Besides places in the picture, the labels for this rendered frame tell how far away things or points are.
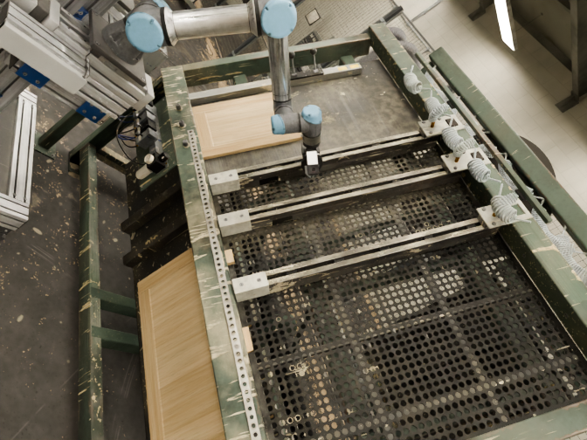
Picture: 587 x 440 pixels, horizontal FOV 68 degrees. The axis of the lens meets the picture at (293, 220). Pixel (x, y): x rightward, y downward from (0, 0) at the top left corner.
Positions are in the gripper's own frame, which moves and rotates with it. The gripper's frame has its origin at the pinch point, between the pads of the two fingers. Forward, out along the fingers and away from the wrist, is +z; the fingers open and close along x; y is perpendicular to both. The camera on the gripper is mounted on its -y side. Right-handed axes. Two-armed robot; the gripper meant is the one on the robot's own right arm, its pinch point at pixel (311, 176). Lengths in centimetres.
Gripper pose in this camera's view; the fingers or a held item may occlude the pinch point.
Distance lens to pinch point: 191.0
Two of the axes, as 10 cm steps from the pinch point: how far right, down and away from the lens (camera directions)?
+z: 0.2, 5.8, 8.2
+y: -1.1, -8.1, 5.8
